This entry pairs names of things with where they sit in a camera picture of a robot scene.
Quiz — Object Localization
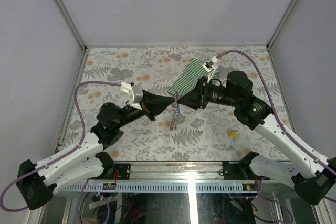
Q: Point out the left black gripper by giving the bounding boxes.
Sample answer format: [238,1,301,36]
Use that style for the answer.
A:
[117,90,176,130]

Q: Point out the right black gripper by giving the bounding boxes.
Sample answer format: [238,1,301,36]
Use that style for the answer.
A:
[177,76,240,110]

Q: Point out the key with blue tag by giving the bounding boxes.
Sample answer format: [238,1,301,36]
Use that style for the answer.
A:
[171,104,180,114]

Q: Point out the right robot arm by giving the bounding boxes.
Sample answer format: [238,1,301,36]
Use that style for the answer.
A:
[178,71,335,205]

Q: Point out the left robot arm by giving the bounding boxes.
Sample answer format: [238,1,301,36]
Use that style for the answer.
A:
[15,90,174,210]

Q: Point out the green striped cloth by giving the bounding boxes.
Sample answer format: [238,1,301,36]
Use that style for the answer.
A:
[168,58,221,96]

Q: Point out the yellow key tag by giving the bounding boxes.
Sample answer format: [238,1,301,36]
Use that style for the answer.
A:
[227,129,239,138]

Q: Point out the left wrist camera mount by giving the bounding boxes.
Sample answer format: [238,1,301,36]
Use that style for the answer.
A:
[120,82,144,110]

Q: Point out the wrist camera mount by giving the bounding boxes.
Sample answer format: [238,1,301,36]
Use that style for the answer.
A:
[202,56,219,83]
[120,82,144,110]

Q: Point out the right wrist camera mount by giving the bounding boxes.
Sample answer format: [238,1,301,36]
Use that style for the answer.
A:
[202,56,219,83]

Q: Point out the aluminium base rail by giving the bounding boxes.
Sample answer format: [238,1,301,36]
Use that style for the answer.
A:
[38,159,321,193]

